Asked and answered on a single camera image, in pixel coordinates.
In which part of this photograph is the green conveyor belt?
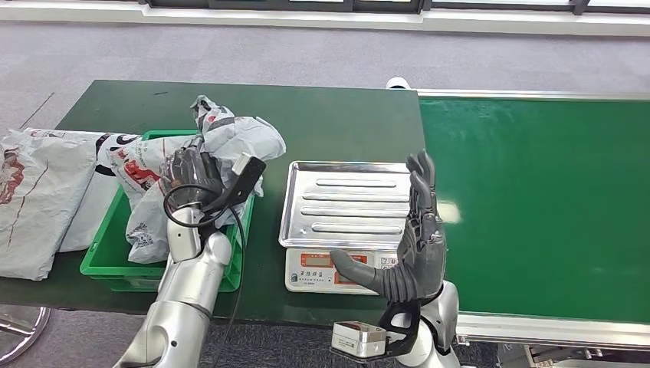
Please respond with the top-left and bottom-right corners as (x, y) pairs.
(419, 90), (650, 351)

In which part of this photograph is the white scale with steel tray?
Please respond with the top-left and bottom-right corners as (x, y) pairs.
(277, 160), (438, 297)

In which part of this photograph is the grey parcel red black print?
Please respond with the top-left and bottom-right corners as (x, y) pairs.
(96, 94), (265, 265)

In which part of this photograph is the long grey parcel red stripe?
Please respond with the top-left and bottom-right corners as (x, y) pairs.
(200, 115), (287, 163)

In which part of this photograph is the large grey bag red print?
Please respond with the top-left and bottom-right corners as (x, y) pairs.
(0, 127), (98, 282)

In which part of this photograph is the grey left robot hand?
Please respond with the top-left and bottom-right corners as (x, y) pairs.
(165, 146), (225, 210)

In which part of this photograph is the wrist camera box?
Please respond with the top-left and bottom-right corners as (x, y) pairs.
(330, 320), (388, 360)
(202, 152), (268, 213)

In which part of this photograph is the white window sill ledge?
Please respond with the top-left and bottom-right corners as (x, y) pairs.
(0, 4), (650, 38)

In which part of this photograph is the chrome chair base ring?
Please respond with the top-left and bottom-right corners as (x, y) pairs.
(0, 305), (52, 365)

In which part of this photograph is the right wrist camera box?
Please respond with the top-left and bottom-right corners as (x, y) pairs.
(330, 320), (388, 360)

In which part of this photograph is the dark window frame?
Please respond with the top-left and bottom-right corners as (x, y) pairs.
(0, 0), (650, 15)

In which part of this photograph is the green plastic crate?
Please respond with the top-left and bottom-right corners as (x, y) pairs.
(79, 129), (255, 294)

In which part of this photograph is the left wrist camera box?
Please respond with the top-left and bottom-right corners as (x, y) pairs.
(202, 152), (268, 213)

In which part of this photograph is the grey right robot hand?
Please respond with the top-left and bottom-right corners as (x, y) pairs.
(330, 149), (448, 304)

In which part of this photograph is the white bag black print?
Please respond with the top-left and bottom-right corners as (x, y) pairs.
(25, 127), (143, 254)

